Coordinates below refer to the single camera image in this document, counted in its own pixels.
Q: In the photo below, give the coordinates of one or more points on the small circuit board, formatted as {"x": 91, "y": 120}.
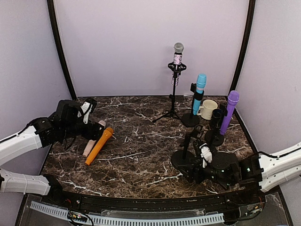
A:
{"x": 76, "y": 217}

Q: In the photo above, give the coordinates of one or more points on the light blue microphone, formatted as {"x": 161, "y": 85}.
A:
{"x": 199, "y": 92}

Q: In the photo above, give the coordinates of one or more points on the black tripod microphone stand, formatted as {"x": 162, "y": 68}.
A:
{"x": 172, "y": 113}

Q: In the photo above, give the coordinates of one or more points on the glitter silver microphone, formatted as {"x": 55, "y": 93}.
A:
{"x": 178, "y": 49}

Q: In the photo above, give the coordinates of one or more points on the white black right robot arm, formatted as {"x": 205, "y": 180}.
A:
{"x": 261, "y": 171}

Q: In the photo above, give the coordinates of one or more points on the black round-base stand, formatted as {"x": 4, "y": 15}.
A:
{"x": 189, "y": 119}
{"x": 223, "y": 109}
{"x": 185, "y": 157}
{"x": 213, "y": 137}

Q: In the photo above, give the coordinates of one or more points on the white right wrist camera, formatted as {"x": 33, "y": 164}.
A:
{"x": 205, "y": 155}

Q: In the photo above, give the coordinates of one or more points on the pink microphone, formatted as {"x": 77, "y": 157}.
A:
{"x": 91, "y": 143}

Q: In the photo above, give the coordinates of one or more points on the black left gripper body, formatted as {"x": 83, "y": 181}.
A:
{"x": 91, "y": 133}

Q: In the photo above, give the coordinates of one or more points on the orange microphone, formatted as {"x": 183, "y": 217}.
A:
{"x": 107, "y": 134}

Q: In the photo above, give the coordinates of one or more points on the cream ceramic mug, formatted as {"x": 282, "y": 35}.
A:
{"x": 206, "y": 109}

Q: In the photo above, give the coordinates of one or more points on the purple microphone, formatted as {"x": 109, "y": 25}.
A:
{"x": 233, "y": 99}

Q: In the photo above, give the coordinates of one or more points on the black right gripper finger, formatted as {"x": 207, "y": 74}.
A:
{"x": 197, "y": 147}
{"x": 187, "y": 172}

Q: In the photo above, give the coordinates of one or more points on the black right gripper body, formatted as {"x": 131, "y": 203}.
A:
{"x": 196, "y": 168}

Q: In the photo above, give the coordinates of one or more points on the black table edge rail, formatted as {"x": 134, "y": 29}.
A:
{"x": 149, "y": 191}

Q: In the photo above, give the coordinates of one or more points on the black enclosure frame post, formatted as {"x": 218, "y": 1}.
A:
{"x": 59, "y": 48}
{"x": 244, "y": 44}

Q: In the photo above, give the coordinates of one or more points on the dark blue ceramic mug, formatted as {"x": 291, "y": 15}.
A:
{"x": 216, "y": 119}

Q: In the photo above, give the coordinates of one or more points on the white slotted cable duct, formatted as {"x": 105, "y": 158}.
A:
{"x": 125, "y": 219}

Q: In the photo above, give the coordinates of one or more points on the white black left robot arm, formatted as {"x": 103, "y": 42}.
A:
{"x": 70, "y": 120}

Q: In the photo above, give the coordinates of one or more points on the black round-base stand, blue mic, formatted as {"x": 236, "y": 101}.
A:
{"x": 189, "y": 119}

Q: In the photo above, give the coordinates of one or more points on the black enclosure frame post right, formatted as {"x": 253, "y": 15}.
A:
{"x": 244, "y": 44}

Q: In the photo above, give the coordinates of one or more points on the black enclosure frame post left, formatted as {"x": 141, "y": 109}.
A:
{"x": 59, "y": 48}

